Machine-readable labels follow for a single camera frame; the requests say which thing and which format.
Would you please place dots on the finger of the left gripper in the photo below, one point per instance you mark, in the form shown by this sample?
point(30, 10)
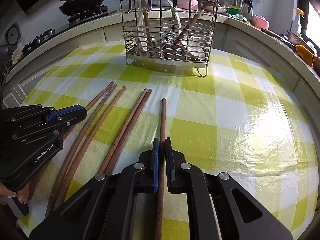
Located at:
point(66, 120)
point(70, 111)

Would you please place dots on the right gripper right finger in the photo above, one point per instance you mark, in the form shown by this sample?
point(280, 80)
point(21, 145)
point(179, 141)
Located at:
point(218, 206)

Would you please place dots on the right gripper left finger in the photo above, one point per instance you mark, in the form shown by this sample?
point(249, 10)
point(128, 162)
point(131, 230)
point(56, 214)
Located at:
point(104, 207)

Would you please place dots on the person's left hand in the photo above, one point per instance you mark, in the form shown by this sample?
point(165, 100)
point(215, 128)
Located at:
point(22, 195)

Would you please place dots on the green checkered tablecloth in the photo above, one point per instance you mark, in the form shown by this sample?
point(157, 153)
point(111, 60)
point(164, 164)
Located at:
point(241, 119)

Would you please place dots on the black gas stove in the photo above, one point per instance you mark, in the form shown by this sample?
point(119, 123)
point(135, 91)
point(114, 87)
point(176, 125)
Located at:
point(64, 25)

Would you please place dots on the black wok pan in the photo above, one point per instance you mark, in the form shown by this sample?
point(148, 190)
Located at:
point(73, 7)

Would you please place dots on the white plate in rack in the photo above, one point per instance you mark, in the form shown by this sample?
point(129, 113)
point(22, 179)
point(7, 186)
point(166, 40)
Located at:
point(158, 24)

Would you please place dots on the orange cloth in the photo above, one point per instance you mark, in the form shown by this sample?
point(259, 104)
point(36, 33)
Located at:
point(304, 54)

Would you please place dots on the pink container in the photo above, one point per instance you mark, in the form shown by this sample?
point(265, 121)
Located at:
point(260, 22)

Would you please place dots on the green yellow sponge box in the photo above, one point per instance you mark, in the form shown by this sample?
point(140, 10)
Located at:
point(233, 10)

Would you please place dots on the yellow spray bottle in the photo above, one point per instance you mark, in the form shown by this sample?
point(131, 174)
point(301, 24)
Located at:
point(297, 18)

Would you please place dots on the metal wire utensil rack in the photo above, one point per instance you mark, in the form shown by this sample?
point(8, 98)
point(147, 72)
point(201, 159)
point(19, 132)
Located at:
point(208, 17)

